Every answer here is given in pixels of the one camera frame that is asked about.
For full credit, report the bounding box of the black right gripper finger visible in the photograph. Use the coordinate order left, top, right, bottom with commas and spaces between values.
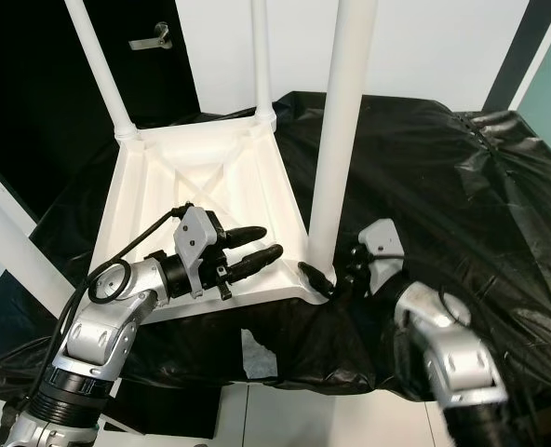
298, 262, 339, 299

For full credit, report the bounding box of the white tape patch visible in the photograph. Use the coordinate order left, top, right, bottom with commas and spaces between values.
239, 329, 279, 379

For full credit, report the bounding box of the black box under table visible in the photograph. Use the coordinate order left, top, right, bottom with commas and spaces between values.
103, 386, 218, 439

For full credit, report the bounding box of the black plastic cover sheet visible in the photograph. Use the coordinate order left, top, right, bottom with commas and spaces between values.
0, 90, 551, 401

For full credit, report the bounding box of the black door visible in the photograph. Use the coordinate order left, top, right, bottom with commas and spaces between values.
0, 0, 195, 220

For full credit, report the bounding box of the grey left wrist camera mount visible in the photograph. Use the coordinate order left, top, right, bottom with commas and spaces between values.
174, 205, 220, 299

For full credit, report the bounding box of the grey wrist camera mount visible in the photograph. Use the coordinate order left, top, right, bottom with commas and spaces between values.
359, 219, 406, 290
174, 205, 220, 299

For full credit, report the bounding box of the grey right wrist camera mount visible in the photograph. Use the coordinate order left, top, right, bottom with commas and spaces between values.
359, 219, 406, 290

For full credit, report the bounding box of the silver door handle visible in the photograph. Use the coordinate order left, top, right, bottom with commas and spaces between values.
128, 22, 175, 51

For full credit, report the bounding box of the teal glass wall panel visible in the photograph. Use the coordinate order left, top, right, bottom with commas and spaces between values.
516, 0, 551, 157

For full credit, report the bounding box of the black wall post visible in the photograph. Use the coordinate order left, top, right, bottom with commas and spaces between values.
480, 0, 551, 113

